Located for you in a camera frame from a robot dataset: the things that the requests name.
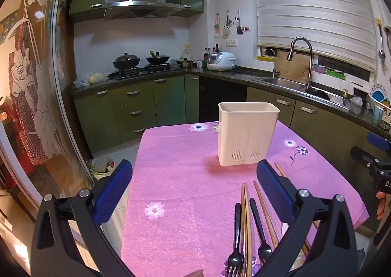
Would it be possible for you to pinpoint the black spoon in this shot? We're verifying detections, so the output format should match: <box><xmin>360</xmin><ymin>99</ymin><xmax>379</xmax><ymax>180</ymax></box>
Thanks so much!
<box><xmin>249</xmin><ymin>198</ymin><xmax>273</xmax><ymax>265</ymax></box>

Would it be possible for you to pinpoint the steel sink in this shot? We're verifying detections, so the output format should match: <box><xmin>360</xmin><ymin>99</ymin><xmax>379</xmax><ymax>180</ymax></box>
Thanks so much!
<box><xmin>252</xmin><ymin>77</ymin><xmax>350</xmax><ymax>109</ymax></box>

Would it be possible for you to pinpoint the white rice cooker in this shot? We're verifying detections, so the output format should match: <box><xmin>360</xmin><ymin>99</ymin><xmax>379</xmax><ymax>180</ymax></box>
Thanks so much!
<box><xmin>207</xmin><ymin>51</ymin><xmax>236</xmax><ymax>72</ymax></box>

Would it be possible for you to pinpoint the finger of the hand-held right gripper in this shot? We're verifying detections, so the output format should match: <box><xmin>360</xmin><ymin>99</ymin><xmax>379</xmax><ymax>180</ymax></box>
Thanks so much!
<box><xmin>351</xmin><ymin>146</ymin><xmax>382</xmax><ymax>174</ymax></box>
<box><xmin>367</xmin><ymin>132</ymin><xmax>391</xmax><ymax>160</ymax></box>

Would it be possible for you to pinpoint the black fork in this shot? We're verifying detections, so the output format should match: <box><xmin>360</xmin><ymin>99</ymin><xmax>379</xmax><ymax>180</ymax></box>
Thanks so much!
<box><xmin>226</xmin><ymin>203</ymin><xmax>245</xmax><ymax>277</ymax></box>

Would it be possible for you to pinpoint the yellow tray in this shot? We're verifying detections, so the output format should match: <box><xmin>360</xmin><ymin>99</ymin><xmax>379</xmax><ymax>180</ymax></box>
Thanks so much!
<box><xmin>257</xmin><ymin>49</ymin><xmax>277</xmax><ymax>61</ymax></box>

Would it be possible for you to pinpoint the bag of pale vegetables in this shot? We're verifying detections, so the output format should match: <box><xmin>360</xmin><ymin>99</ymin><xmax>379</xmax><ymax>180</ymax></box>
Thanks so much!
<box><xmin>75</xmin><ymin>72</ymin><xmax>109</xmax><ymax>88</ymax></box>

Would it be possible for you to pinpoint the white plastic utensil holder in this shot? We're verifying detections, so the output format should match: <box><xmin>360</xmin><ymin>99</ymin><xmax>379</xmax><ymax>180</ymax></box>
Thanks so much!
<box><xmin>218</xmin><ymin>102</ymin><xmax>281</xmax><ymax>166</ymax></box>

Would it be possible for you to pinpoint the black wok with lid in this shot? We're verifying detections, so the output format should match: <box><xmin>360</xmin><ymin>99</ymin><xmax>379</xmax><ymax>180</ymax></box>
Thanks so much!
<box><xmin>113</xmin><ymin>52</ymin><xmax>141</xmax><ymax>70</ymax></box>

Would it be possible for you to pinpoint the hanging white spatula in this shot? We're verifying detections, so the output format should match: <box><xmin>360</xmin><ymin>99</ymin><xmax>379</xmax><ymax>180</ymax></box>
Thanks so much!
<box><xmin>222</xmin><ymin>11</ymin><xmax>230</xmax><ymax>40</ymax></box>

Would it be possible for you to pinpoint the colourful plate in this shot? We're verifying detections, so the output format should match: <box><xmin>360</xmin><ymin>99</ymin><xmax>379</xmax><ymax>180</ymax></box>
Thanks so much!
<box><xmin>369</xmin><ymin>83</ymin><xmax>387</xmax><ymax>103</ymax></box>

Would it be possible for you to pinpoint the black wok with wooden handle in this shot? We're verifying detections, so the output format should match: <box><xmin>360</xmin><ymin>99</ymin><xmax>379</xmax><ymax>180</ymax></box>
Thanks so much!
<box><xmin>146</xmin><ymin>50</ymin><xmax>171</xmax><ymax>66</ymax></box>

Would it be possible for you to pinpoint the green lower cabinet with drawers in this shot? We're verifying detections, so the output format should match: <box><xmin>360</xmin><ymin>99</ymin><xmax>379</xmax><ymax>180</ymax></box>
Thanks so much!
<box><xmin>73</xmin><ymin>74</ymin><xmax>200</xmax><ymax>155</ymax></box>

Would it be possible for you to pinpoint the dish rack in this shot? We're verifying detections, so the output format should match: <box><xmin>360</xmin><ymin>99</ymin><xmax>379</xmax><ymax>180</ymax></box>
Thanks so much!
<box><xmin>368</xmin><ymin>83</ymin><xmax>391</xmax><ymax>126</ymax></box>

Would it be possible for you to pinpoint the person's right hand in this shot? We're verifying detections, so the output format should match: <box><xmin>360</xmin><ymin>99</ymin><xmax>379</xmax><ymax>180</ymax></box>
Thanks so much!
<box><xmin>376</xmin><ymin>191</ymin><xmax>387</xmax><ymax>219</ymax></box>

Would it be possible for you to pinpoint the white container with scraps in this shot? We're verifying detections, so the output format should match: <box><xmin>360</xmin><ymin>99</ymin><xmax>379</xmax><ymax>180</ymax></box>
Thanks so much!
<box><xmin>90</xmin><ymin>158</ymin><xmax>115</xmax><ymax>177</ymax></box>

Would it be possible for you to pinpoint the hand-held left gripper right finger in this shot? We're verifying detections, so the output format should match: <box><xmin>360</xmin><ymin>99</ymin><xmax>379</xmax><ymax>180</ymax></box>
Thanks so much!
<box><xmin>253</xmin><ymin>159</ymin><xmax>358</xmax><ymax>277</ymax></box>

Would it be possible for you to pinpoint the wooden cutting board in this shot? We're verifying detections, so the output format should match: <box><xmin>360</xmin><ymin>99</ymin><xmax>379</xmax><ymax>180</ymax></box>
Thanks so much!
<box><xmin>275</xmin><ymin>50</ymin><xmax>312</xmax><ymax>83</ymax></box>

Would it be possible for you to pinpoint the white window blind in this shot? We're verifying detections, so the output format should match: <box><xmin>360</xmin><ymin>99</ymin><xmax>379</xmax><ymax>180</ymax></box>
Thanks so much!
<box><xmin>247</xmin><ymin>0</ymin><xmax>376</xmax><ymax>71</ymax></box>

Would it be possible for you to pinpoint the pink floral tablecloth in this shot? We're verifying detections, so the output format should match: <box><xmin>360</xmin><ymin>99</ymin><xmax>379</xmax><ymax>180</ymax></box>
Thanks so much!
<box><xmin>120</xmin><ymin>121</ymin><xmax>370</xmax><ymax>277</ymax></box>

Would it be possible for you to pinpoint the black pan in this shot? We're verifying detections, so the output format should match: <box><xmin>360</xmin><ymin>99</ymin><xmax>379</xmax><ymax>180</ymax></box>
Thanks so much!
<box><xmin>305</xmin><ymin>88</ymin><xmax>330</xmax><ymax>101</ymax></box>

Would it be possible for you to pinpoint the green tray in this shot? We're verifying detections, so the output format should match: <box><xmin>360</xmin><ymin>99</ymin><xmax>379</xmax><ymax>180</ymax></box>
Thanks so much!
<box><xmin>325</xmin><ymin>67</ymin><xmax>347</xmax><ymax>80</ymax></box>

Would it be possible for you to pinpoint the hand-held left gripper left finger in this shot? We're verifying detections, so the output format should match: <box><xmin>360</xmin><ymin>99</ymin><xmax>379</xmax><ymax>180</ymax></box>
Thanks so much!
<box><xmin>31</xmin><ymin>159</ymin><xmax>135</xmax><ymax>277</ymax></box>

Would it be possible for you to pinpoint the hanging steel ladle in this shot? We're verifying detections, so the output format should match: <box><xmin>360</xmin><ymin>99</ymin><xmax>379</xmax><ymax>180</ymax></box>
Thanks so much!
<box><xmin>378</xmin><ymin>25</ymin><xmax>386</xmax><ymax>60</ymax></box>

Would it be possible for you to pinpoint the clear plastic bag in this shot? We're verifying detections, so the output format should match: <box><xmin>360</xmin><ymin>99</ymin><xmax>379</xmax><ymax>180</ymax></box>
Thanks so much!
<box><xmin>350</xmin><ymin>96</ymin><xmax>364</xmax><ymax>114</ymax></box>

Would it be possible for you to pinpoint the steel kitchen faucet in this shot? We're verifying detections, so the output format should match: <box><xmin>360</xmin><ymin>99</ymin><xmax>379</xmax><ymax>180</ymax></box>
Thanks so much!
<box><xmin>273</xmin><ymin>36</ymin><xmax>314</xmax><ymax>88</ymax></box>

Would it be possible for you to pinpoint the black gas stove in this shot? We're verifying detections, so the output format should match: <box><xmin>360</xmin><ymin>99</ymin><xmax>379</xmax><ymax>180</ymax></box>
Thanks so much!
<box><xmin>108</xmin><ymin>63</ymin><xmax>172</xmax><ymax>79</ymax></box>

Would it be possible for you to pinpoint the light blue mug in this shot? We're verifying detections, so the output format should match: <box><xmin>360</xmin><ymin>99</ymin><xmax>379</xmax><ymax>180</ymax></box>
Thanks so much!
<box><xmin>373</xmin><ymin>104</ymin><xmax>386</xmax><ymax>123</ymax></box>

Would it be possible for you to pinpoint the lotus print glass door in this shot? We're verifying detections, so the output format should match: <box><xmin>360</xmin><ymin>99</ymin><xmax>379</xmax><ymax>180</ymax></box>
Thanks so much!
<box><xmin>0</xmin><ymin>0</ymin><xmax>95</xmax><ymax>204</ymax></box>

